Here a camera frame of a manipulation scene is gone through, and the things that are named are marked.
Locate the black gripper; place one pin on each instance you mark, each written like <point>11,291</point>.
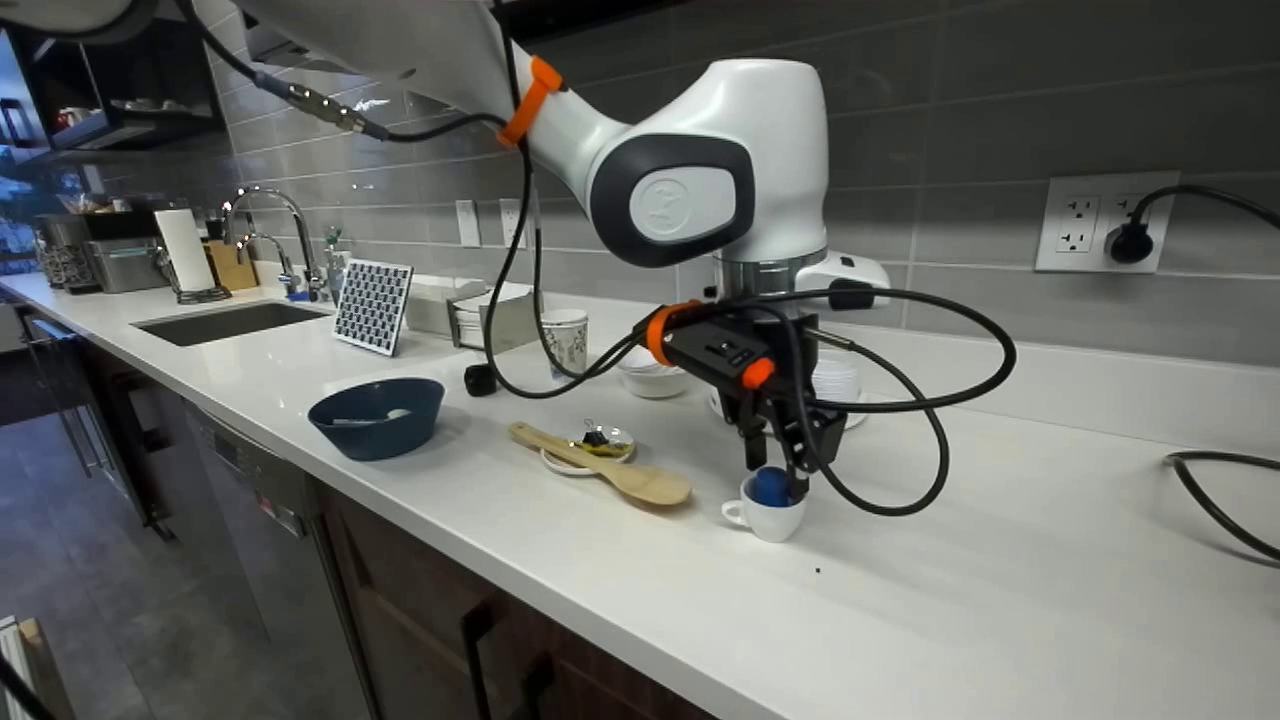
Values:
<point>784,366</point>

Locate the blue round object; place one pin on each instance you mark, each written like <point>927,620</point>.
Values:
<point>771,489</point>

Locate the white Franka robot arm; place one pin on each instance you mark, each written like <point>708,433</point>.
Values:
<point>745,121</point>

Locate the small white mug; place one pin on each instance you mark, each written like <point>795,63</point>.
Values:
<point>764,520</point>

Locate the small white bowl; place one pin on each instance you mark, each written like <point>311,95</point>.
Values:
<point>653,382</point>

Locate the small black round object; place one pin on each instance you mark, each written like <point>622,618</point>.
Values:
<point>482,376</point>

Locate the dark green bowl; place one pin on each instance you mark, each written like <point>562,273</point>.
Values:
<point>380,429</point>

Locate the wooden spoon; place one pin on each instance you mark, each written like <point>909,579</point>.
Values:
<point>643,482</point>

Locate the small white plate with food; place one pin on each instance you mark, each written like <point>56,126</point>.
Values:
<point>607,441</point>

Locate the patterned paper cup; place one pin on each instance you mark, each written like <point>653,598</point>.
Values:
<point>571,347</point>

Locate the white outlet with black plug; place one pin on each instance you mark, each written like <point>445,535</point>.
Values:
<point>1074,225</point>

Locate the dark wood base cabinet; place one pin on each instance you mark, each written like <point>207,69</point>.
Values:
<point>400,601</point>

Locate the black white calibration board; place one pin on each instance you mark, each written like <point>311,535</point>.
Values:
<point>372,305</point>

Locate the clear drinking glass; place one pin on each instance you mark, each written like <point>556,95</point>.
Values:
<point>332,266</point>

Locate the chrome kitchen faucet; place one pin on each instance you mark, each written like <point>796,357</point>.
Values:
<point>299,225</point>

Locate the black kitchen sink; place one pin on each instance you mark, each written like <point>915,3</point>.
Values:
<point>224,323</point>

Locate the brown wooden block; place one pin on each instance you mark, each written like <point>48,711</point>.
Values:
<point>232,266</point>

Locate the white upright board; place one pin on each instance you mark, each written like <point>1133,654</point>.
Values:
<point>184,251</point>

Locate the grey countertop appliance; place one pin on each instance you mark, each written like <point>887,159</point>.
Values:
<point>115,260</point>

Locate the black wrist camera orange mount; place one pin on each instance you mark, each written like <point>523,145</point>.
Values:
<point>715,349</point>

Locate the white light switch plate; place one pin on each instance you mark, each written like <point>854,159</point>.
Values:
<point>465,221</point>

